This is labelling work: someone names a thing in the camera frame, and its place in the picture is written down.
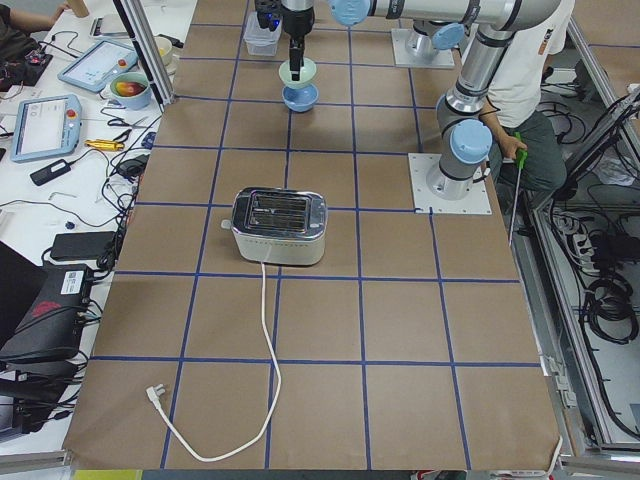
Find person in white shirt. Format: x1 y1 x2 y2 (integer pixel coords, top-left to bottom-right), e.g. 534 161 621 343
480 1 575 191

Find clear plastic food container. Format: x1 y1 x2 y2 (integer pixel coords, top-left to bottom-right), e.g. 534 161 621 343
243 12 281 57

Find green bowl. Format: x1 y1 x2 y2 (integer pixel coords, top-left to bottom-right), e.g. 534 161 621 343
278 57 317 89

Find white toaster power cord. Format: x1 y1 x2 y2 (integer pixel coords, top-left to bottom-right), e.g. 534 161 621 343
144 262 282 462

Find blue teach pendant tablet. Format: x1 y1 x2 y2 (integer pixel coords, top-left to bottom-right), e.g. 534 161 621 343
57 40 138 93

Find black scissors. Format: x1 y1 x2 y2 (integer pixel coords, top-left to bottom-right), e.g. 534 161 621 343
107 116 147 143

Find blue bowl with fruit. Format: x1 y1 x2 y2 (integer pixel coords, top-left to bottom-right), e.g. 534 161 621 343
101 72 151 110

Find aluminium frame post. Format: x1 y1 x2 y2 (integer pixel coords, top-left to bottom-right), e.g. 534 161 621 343
113 0 175 109

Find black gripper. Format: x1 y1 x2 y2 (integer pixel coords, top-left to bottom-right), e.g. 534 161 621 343
281 0 315 82

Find beige bowl with lemon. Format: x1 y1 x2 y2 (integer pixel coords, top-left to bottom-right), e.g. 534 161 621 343
154 36 179 75

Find black laptop computer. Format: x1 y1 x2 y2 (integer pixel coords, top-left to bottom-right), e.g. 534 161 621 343
1 244 92 364

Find cream silver toaster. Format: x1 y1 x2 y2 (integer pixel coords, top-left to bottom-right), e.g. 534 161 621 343
221 187 328 266

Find black power adapter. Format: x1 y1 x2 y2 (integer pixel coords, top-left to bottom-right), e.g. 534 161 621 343
30 159 72 186

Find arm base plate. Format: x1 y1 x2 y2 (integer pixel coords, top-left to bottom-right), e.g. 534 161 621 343
391 24 464 69
408 153 492 215

